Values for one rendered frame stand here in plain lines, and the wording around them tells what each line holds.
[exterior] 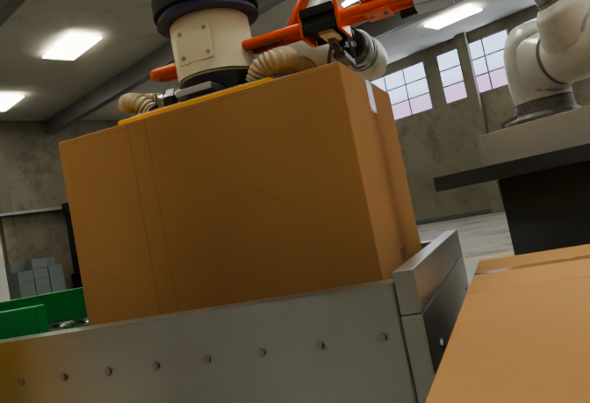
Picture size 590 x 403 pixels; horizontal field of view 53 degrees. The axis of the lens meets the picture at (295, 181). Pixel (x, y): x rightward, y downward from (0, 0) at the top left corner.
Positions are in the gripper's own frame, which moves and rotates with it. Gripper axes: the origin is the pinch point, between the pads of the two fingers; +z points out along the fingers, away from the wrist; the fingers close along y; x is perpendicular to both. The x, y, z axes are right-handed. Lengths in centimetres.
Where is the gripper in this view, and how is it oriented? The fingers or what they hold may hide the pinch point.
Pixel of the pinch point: (327, 24)
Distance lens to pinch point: 122.9
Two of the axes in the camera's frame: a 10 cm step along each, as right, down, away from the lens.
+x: -9.2, 2.0, 3.3
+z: -3.4, -0.2, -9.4
